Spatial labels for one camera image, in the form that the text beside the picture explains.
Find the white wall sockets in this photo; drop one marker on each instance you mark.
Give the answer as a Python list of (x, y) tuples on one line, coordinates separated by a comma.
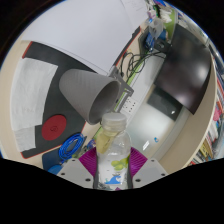
[(129, 106)]

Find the flat round red coaster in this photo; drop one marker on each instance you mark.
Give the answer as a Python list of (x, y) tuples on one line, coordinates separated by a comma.
[(54, 127)]

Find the black computer monitor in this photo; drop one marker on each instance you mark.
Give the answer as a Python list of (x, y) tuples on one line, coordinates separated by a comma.
[(186, 70)]

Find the white paper sheets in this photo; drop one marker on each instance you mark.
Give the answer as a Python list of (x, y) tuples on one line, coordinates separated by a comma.
[(83, 30)]

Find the small grey paper towel piece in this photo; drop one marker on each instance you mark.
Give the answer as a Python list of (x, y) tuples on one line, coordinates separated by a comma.
[(25, 139)]

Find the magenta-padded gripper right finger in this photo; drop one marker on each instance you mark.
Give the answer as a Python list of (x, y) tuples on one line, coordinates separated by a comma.
[(146, 168)]

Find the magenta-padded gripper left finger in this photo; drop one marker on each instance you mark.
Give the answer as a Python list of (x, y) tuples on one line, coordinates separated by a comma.
[(80, 170)]

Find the white paper towel sheet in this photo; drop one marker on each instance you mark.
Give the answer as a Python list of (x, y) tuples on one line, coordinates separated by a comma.
[(31, 93)]

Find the small blue box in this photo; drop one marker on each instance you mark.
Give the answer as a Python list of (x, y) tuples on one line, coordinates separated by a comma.
[(150, 40)]

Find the grey cup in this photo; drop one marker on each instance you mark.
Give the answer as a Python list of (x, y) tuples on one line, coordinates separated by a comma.
[(83, 90)]

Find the clear plastic box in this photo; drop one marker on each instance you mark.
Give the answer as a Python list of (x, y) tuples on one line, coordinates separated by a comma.
[(155, 28)]

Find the grey metal laptop stand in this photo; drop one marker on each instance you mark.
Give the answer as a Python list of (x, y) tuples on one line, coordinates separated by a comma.
[(125, 88)]

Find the clear plastic drink bottle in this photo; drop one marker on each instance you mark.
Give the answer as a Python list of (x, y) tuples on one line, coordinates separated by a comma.
[(113, 156)]

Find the black red-edged desk mat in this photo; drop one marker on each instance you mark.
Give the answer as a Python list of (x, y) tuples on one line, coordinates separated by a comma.
[(56, 103)]

